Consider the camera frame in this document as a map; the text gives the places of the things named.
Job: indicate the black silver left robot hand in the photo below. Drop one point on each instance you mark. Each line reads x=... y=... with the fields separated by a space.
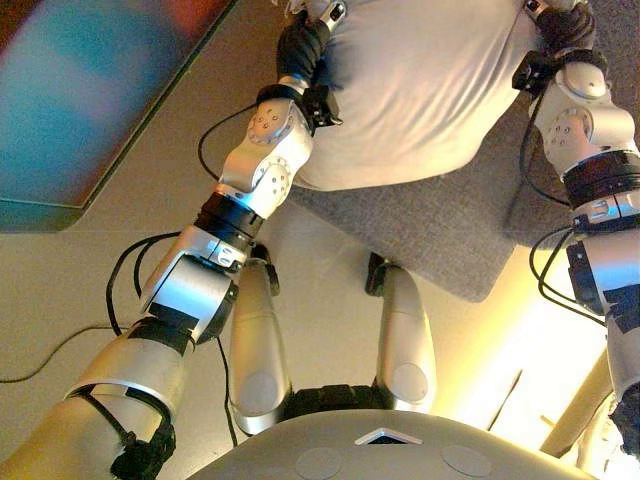
x=300 y=45

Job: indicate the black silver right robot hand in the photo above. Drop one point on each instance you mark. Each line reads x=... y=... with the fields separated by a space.
x=565 y=25

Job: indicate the cream fringed cushion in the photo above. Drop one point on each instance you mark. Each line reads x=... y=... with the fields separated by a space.
x=415 y=100

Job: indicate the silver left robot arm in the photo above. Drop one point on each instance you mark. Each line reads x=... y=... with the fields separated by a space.
x=190 y=285

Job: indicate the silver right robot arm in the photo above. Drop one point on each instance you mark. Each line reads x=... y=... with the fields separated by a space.
x=590 y=125

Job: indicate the grey fabric armchair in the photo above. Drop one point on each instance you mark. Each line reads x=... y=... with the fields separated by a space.
x=425 y=235

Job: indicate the glossy brown cabinet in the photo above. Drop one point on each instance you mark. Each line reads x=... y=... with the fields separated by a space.
x=75 y=110

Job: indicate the white bed with lit base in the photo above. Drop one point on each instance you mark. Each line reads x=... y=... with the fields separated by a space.
x=575 y=415

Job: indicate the grey robot torso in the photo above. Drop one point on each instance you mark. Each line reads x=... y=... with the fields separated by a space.
x=390 y=450

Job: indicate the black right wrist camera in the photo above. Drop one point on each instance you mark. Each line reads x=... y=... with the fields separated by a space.
x=532 y=72

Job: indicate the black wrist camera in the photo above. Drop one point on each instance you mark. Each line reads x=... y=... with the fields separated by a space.
x=532 y=72
x=322 y=107

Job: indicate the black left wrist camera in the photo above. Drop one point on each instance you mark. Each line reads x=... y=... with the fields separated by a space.
x=322 y=107

